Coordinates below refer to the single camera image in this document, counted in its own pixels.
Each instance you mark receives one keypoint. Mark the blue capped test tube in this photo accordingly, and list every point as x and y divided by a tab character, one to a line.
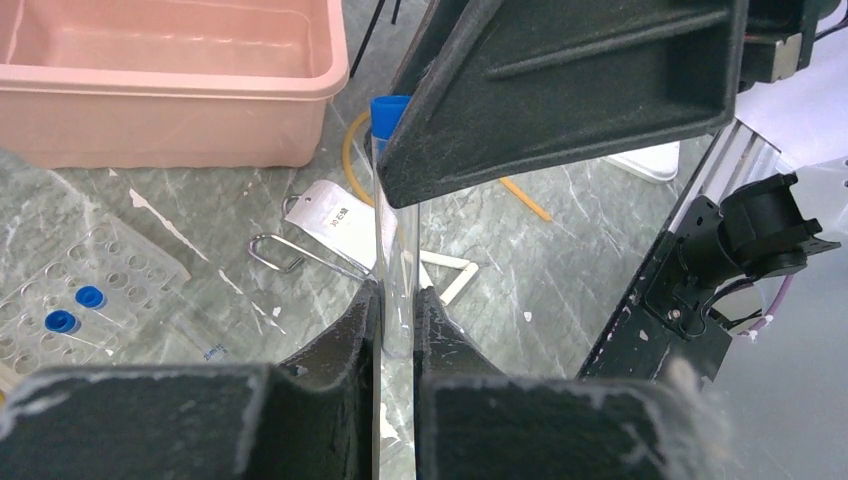
397	239

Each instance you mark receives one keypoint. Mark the pink plastic bin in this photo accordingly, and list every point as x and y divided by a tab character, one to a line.
164	84

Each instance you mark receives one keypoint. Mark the white plastic lid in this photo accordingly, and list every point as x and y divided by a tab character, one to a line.
657	164

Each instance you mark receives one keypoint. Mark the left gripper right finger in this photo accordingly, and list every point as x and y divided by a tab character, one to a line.
474	422

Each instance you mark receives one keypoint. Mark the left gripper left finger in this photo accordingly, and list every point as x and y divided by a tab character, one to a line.
312	416

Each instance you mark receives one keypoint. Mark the metal crucible tongs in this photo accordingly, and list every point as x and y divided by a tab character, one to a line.
300	255

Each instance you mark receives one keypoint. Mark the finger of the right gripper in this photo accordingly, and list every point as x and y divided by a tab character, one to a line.
500	88

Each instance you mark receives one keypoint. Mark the white powder zip bag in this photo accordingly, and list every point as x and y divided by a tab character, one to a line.
342	223

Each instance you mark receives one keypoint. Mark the yellow rubber tubing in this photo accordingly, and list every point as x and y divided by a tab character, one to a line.
361	194

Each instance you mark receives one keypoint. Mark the clear acrylic tube rack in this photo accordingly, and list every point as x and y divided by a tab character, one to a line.
111	256

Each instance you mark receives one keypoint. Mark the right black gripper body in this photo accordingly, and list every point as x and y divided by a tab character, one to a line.
780	36

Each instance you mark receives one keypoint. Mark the black ring stand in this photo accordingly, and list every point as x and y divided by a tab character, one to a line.
375	16

